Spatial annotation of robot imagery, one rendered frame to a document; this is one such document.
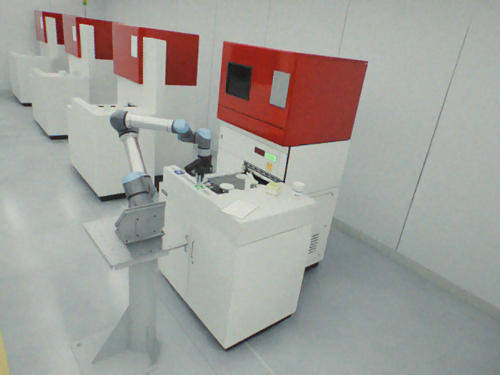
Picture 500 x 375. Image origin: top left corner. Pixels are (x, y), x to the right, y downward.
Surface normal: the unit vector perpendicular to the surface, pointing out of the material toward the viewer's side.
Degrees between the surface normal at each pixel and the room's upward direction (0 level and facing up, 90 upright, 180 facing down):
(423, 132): 90
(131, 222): 90
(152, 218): 90
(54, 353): 0
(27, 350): 0
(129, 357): 0
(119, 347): 90
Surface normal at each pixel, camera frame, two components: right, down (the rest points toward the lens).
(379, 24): -0.76, 0.14
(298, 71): 0.63, 0.37
